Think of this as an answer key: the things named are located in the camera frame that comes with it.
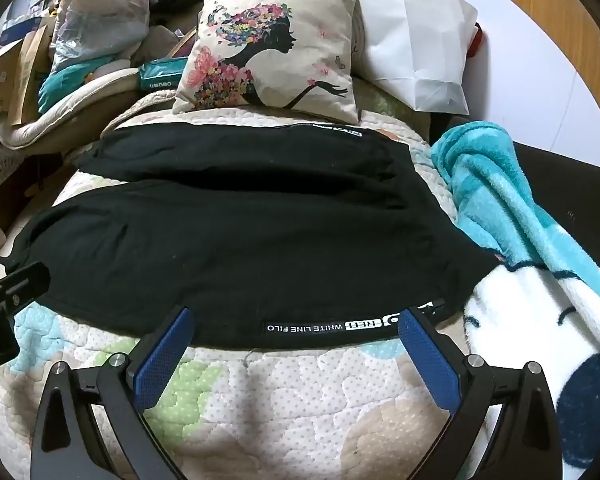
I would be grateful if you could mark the teal and white fleece blanket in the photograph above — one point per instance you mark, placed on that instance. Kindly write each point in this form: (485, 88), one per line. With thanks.
(495, 195)

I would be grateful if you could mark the white paper bag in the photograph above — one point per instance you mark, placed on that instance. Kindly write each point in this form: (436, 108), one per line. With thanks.
(415, 45)

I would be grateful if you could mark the black furniture panel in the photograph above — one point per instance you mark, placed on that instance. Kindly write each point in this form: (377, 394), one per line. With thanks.
(570, 185)

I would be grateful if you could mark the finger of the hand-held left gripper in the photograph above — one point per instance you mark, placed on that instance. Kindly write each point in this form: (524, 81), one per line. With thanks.
(25, 282)

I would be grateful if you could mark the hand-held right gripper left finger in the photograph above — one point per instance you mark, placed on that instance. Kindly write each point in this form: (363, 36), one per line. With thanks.
(166, 355)

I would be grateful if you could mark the floral silhouette print cushion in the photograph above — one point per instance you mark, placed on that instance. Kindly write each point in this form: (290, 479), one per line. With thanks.
(310, 35)

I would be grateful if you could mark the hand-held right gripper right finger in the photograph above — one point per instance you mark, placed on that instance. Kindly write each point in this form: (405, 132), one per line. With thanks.
(427, 352)

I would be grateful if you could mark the teal wipes packet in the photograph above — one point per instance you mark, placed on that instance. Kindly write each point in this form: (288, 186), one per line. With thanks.
(160, 72)

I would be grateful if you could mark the clear plastic bag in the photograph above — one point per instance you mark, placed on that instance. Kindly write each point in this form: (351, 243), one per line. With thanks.
(95, 25)

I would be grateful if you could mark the red item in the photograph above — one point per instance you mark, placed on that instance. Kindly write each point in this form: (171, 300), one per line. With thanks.
(476, 40)

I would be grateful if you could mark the black pants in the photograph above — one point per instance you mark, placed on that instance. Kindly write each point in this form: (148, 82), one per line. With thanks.
(230, 240)

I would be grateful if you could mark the teal cloth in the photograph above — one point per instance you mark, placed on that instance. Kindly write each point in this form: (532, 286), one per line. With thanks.
(60, 85)

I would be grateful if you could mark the quilted heart-print bedspread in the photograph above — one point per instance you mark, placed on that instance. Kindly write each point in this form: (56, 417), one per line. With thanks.
(300, 410)

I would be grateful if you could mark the beige padded mat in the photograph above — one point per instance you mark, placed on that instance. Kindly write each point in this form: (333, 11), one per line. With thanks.
(80, 105)

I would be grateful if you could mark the brown cardboard boxes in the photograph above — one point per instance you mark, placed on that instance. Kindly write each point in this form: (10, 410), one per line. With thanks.
(30, 75)

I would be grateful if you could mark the white lace cloth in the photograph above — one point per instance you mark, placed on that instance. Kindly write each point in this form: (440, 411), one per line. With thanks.
(0, 160)

